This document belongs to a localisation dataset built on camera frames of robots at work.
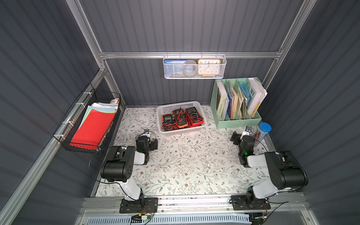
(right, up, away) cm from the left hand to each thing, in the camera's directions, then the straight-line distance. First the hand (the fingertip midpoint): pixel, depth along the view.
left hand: (146, 139), depth 98 cm
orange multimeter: (+14, +13, +1) cm, 19 cm away
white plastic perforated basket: (+13, +22, +11) cm, 28 cm away
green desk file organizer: (+62, +12, +4) cm, 63 cm away
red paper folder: (-20, +9, -28) cm, 36 cm away
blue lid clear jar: (+75, +9, -15) cm, 77 cm away
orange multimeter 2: (+25, +14, -1) cm, 28 cm away
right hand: (+68, +5, -6) cm, 68 cm away
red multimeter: (+33, +15, +3) cm, 36 cm away
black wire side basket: (-27, +26, -19) cm, 42 cm away
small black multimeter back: (+22, +20, +2) cm, 30 cm away
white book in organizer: (+78, +31, -4) cm, 84 cm away
